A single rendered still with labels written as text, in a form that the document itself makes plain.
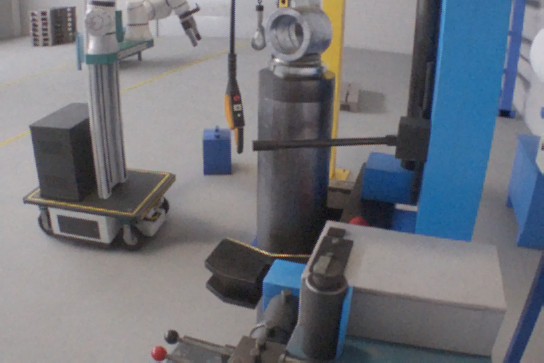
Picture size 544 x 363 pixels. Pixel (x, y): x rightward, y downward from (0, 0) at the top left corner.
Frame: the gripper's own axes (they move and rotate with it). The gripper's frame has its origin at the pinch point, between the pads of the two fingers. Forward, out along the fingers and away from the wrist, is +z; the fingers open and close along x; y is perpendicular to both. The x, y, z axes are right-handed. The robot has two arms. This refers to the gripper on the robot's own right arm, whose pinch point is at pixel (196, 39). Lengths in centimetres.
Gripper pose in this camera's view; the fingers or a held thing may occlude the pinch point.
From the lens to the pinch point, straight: 264.4
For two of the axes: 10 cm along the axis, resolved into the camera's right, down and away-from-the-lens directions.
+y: -9.3, 3.3, 1.7
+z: 3.7, 8.2, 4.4
